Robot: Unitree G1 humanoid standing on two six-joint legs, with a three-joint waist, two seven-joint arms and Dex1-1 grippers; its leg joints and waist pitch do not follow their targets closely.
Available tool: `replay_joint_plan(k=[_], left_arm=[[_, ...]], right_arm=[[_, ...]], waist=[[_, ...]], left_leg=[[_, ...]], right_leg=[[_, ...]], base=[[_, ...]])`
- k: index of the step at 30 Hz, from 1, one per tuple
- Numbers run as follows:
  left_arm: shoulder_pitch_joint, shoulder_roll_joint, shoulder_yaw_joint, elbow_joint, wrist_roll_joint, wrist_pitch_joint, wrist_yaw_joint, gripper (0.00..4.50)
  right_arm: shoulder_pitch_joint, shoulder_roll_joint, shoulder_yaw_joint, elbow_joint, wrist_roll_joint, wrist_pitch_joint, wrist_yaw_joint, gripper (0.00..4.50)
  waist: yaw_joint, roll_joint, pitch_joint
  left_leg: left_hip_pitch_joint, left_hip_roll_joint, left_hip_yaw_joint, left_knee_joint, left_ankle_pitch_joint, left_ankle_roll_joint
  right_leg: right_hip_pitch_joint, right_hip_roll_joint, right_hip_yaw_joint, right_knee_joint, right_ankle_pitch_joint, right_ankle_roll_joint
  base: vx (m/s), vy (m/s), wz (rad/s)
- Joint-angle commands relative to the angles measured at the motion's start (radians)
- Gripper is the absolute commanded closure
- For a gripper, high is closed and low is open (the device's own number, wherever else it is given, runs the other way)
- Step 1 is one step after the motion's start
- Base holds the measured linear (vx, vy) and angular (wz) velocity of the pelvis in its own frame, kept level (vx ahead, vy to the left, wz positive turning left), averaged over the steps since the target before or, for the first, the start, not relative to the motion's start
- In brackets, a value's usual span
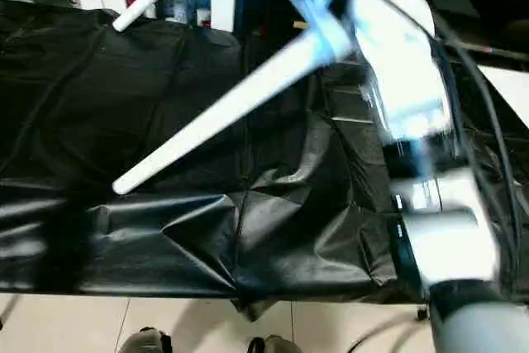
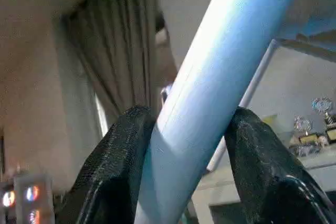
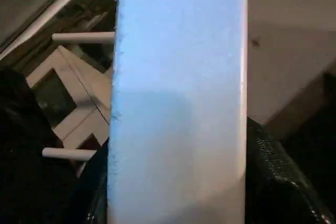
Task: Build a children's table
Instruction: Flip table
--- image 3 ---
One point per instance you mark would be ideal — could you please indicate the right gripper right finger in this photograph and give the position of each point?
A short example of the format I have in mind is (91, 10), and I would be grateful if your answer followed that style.
(278, 192)

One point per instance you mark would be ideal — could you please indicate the white plastic table top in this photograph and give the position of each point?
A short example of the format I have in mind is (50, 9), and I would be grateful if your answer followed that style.
(178, 98)

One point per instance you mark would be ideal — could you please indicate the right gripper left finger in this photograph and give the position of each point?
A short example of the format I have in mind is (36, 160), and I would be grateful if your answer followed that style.
(97, 192)

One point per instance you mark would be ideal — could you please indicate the black mat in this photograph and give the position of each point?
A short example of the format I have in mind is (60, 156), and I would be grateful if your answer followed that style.
(26, 182)

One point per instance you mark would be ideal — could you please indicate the white cabinet with glass doors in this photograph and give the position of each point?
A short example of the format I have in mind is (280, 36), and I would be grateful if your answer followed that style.
(79, 124)

